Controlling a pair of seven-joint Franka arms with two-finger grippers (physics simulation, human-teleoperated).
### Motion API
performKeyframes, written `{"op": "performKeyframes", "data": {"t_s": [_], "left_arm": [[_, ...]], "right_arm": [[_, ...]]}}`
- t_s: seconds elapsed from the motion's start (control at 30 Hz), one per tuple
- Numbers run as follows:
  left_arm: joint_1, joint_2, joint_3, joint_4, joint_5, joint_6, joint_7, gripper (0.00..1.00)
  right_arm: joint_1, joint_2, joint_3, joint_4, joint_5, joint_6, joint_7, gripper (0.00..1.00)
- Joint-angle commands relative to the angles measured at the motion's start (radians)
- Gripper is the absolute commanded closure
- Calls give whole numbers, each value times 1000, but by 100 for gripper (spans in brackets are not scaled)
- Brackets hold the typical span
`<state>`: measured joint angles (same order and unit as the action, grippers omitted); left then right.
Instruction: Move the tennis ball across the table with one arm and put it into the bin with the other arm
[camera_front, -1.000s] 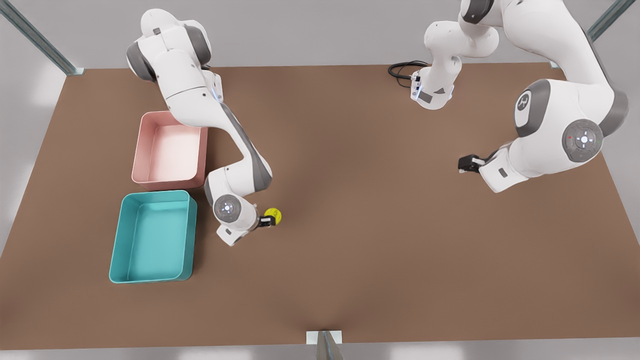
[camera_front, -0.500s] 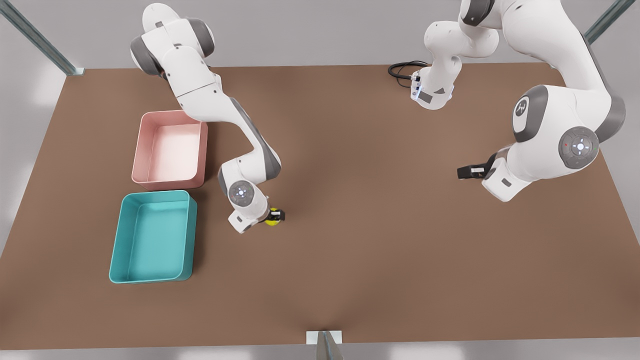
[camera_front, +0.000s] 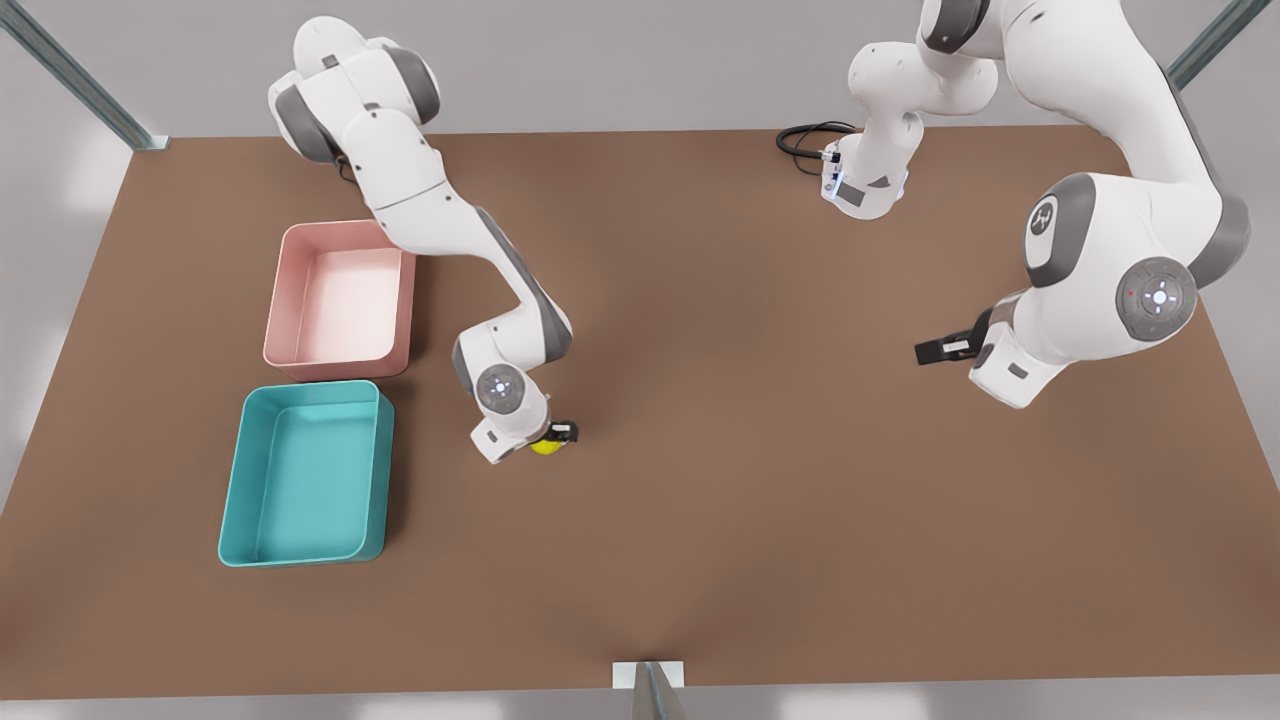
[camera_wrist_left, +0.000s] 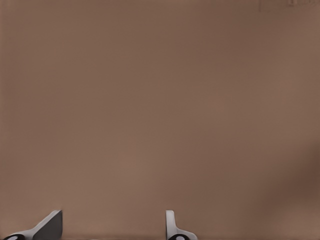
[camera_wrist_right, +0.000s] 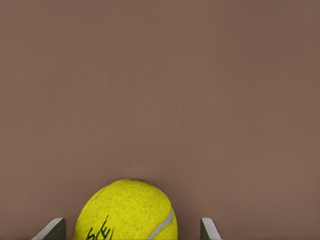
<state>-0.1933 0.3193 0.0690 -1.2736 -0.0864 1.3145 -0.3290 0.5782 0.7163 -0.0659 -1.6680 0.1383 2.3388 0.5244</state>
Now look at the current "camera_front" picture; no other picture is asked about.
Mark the small yellow fruit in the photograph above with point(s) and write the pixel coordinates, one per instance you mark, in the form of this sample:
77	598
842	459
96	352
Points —
543	447

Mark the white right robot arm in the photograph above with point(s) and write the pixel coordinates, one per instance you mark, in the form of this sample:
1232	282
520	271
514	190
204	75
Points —
420	190

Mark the silver frame post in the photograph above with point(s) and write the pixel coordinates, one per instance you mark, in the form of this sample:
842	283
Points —
1210	40
652	690
75	75

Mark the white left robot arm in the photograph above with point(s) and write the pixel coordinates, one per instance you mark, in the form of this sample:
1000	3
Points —
1110	270

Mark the teal plastic tray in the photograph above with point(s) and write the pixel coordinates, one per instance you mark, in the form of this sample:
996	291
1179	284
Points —
305	475

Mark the pink plastic tray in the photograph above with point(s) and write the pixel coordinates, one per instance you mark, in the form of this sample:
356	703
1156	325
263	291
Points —
345	300

